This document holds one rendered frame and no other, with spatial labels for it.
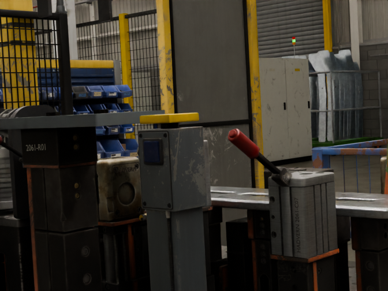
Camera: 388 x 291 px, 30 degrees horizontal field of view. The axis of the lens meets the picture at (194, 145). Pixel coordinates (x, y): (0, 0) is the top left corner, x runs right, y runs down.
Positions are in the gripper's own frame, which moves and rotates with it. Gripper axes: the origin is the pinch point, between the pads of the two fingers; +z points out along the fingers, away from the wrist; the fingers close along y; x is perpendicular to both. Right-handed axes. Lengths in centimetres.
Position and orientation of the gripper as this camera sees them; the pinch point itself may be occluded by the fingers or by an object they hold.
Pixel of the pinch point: (76, 12)
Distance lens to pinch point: 131.0
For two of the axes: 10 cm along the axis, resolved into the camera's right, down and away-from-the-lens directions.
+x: -7.5, 0.0, 6.6
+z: 0.5, 10.0, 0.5
